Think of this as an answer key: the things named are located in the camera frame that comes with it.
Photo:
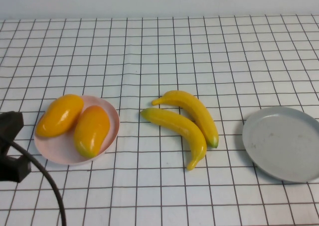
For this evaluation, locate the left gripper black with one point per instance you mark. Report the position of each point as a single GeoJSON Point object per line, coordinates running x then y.
{"type": "Point", "coordinates": [3, 148]}

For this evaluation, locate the yellow orange toy mango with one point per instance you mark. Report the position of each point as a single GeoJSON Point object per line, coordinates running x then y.
{"type": "Point", "coordinates": [59, 116]}

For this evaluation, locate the red blushed toy mango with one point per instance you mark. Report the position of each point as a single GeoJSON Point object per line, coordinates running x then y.
{"type": "Point", "coordinates": [92, 131]}

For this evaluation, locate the yellow toy banana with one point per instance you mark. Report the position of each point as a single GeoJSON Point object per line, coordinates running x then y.
{"type": "Point", "coordinates": [197, 108]}
{"type": "Point", "coordinates": [179, 126]}

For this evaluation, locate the pink round plate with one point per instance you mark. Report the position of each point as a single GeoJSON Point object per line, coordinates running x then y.
{"type": "Point", "coordinates": [57, 148]}

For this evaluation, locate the grey round plate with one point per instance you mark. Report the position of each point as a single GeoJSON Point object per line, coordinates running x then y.
{"type": "Point", "coordinates": [281, 143]}

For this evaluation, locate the white black-grid tablecloth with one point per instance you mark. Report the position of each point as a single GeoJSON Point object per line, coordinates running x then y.
{"type": "Point", "coordinates": [174, 49]}

